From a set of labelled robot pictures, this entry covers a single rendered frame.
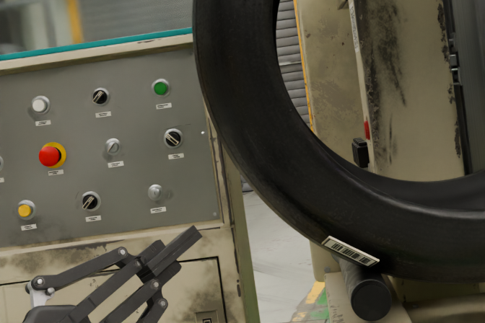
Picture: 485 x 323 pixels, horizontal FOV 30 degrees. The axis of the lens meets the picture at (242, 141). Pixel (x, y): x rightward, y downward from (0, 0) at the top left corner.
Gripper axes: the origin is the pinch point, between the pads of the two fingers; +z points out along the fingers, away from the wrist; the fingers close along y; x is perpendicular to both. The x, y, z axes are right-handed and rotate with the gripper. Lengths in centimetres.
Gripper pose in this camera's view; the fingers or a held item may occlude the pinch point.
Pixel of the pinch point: (169, 254)
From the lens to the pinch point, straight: 90.6
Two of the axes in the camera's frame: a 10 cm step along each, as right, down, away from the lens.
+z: 6.2, -4.9, 6.1
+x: 4.9, -3.7, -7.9
